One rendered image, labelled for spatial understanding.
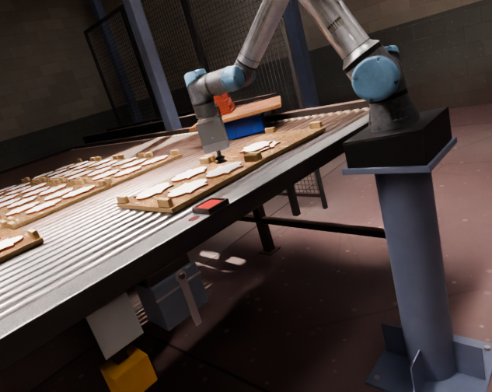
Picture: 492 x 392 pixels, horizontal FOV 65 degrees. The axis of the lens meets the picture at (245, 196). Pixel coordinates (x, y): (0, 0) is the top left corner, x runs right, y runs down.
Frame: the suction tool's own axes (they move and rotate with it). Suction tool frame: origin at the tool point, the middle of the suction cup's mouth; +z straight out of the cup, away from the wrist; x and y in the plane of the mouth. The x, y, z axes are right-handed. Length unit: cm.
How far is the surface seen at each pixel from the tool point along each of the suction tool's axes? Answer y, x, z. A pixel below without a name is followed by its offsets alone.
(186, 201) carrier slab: 9.3, 24.8, 3.5
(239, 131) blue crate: -1, -73, 1
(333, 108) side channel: -52, -76, 3
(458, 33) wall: -269, -411, 3
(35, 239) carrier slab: 59, 25, 3
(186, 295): 10, 50, 20
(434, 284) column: -60, 17, 55
